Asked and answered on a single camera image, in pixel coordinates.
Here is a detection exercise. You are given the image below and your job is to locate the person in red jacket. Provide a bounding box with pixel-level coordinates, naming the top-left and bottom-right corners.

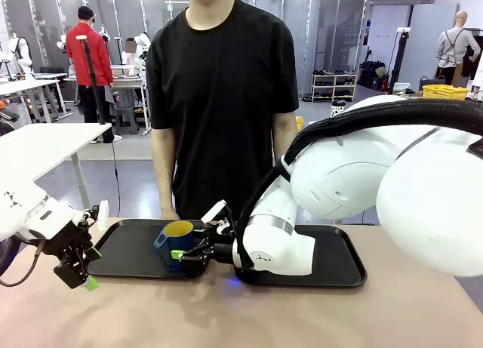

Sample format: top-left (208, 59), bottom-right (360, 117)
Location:
top-left (66, 6), bottom-right (124, 143)

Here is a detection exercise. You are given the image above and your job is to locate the yellow plastic basket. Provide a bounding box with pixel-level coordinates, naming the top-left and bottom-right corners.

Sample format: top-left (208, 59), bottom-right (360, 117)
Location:
top-left (422, 84), bottom-right (471, 100)

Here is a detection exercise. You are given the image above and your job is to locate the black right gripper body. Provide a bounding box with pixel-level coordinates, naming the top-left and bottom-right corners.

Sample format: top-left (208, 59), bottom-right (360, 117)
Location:
top-left (207, 229), bottom-right (239, 266)

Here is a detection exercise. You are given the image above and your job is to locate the person in black t-shirt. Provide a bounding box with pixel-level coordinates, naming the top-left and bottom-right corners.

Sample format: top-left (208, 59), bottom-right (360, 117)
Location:
top-left (146, 0), bottom-right (300, 220)

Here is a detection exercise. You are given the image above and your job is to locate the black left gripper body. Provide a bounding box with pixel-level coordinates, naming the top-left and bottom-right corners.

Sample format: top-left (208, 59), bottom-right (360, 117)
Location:
top-left (56, 221), bottom-right (95, 268)

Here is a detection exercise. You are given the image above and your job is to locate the black arm cable sleeve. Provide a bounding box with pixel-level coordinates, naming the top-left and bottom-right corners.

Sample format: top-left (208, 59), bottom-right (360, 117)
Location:
top-left (235, 98), bottom-right (483, 273)
top-left (0, 236), bottom-right (20, 277)

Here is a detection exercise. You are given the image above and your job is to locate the black left arm cable sleeve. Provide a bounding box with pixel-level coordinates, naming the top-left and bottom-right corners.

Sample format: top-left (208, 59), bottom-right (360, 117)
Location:
top-left (0, 236), bottom-right (20, 277)

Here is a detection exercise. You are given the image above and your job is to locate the blue mug yellow inside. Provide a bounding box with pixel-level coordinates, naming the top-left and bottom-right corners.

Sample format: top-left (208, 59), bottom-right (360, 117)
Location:
top-left (152, 220), bottom-right (207, 272)

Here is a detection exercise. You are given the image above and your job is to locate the person's right forearm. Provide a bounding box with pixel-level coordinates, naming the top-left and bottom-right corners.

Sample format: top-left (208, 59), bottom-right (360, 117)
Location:
top-left (152, 151), bottom-right (177, 210)

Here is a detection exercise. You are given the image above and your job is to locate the white shoe rack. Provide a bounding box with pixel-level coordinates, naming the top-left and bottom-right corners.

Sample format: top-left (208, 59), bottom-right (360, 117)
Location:
top-left (311, 70), bottom-right (358, 103)

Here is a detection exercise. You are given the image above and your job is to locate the mannequin with grey apron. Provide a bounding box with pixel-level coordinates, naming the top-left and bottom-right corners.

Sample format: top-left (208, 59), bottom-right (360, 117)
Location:
top-left (436, 11), bottom-right (482, 87)

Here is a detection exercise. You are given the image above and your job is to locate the black tripod pole white camera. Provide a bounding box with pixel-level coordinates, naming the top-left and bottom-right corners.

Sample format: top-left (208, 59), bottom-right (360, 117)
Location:
top-left (75, 34), bottom-right (109, 126)
top-left (388, 27), bottom-right (411, 94)

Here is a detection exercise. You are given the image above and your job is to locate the black bags pile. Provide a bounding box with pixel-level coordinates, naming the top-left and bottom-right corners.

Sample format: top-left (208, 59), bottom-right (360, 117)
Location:
top-left (358, 60), bottom-right (388, 91)

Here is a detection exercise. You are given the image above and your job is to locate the black plastic tray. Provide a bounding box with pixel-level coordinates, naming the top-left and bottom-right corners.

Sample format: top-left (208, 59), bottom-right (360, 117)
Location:
top-left (87, 218), bottom-right (216, 280)
top-left (234, 223), bottom-right (368, 288)

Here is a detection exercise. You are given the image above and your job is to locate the grey step stool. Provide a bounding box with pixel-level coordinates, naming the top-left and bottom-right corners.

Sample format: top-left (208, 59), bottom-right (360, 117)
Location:
top-left (114, 106), bottom-right (139, 136)

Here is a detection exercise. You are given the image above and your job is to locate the black right arm cable sleeve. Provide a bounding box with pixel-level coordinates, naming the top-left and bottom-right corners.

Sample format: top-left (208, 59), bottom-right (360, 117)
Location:
top-left (235, 98), bottom-right (483, 273)

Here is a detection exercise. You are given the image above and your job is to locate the thin black left gripper cable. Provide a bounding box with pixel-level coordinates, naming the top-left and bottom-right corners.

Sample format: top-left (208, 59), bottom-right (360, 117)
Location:
top-left (0, 239), bottom-right (46, 288)

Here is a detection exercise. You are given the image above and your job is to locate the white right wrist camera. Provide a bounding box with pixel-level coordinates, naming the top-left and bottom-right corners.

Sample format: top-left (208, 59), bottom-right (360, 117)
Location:
top-left (201, 199), bottom-right (227, 223)

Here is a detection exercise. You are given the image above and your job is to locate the white background desk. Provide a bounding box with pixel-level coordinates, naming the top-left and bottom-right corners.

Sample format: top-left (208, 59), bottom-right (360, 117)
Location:
top-left (0, 78), bottom-right (75, 125)

